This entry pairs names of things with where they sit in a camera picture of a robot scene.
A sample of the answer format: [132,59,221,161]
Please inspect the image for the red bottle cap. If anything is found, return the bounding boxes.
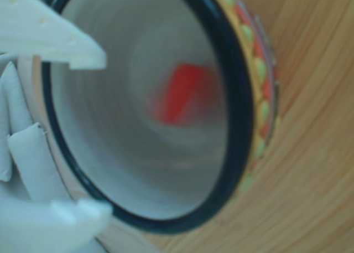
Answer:
[143,63,222,130]

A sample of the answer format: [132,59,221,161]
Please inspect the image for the colourful painted ceramic cup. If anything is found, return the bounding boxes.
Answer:
[41,0,280,235]

